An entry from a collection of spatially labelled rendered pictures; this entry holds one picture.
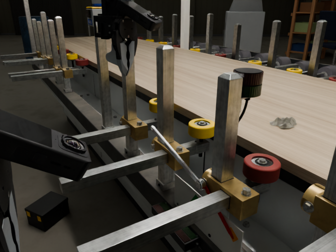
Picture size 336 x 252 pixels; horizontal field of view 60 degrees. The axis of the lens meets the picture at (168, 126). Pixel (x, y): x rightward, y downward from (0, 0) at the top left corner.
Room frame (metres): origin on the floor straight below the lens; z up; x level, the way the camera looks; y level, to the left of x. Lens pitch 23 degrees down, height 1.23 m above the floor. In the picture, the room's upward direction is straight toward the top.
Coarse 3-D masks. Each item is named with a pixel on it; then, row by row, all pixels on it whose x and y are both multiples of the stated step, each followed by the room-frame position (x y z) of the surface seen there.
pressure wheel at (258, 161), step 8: (248, 160) 0.57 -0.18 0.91; (256, 160) 0.58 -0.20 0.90; (264, 160) 0.56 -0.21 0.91; (272, 160) 0.57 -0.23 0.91; (248, 168) 0.55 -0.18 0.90; (256, 168) 0.54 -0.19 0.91; (264, 168) 0.54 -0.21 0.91; (272, 168) 0.54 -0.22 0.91; (248, 176) 0.55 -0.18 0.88; (256, 176) 0.54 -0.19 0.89; (264, 176) 0.53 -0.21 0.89; (272, 176) 0.53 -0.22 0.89
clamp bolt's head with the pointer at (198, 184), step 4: (204, 180) 0.57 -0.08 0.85; (196, 184) 0.57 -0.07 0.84; (204, 188) 0.57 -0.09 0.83; (208, 192) 0.55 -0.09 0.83; (220, 212) 0.52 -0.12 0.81; (220, 216) 0.52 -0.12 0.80; (224, 220) 0.51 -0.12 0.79; (224, 224) 0.50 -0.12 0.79; (228, 228) 0.49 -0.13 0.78; (228, 232) 0.49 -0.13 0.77; (232, 236) 0.48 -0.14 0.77
